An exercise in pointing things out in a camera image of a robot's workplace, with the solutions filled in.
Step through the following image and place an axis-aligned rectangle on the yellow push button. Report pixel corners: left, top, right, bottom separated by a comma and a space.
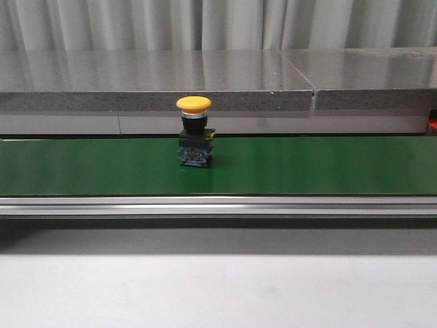
176, 96, 216, 167

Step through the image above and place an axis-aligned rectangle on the grey stone slab right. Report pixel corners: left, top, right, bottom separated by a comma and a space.
281, 47, 436, 113

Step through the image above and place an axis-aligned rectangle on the green conveyor belt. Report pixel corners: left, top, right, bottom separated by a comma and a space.
1, 136, 436, 196

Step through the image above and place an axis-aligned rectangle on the grey stone counter slab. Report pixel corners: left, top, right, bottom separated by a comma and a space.
1, 51, 313, 113

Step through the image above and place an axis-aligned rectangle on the red object at right edge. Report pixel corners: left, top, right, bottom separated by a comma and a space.
426, 118, 437, 136

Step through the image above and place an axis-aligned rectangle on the white curtain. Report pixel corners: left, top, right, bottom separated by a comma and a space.
1, 1, 436, 51

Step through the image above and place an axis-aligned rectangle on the aluminium conveyor frame rail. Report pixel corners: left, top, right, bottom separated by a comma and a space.
1, 195, 436, 219

